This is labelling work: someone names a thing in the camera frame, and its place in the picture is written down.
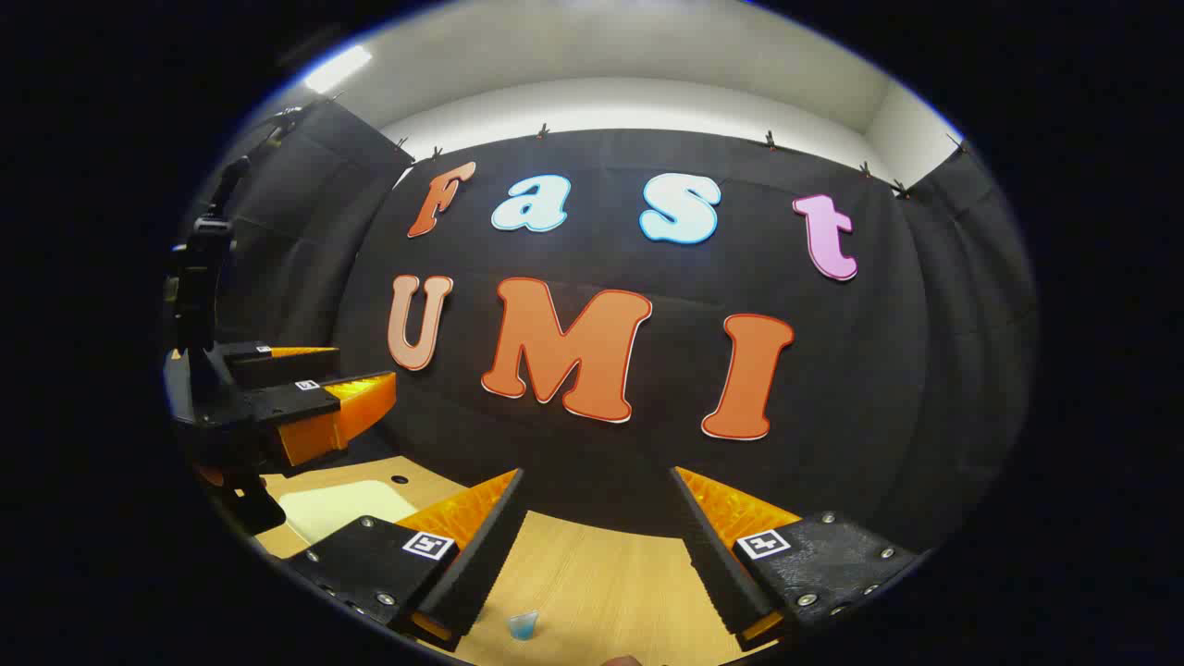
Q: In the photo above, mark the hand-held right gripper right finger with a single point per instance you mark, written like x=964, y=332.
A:
x=717, y=564

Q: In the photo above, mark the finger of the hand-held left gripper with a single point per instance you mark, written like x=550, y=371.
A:
x=277, y=365
x=296, y=407

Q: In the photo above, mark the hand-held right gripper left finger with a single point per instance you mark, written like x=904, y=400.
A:
x=486, y=555

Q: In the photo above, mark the blue skin care tube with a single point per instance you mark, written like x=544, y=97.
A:
x=523, y=627

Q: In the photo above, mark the pale yellow suitcase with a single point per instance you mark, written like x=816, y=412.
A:
x=342, y=507

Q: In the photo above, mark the black backdrop cloth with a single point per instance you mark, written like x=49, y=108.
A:
x=832, y=388

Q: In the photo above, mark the ceiling light panel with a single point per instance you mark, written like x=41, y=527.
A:
x=338, y=68

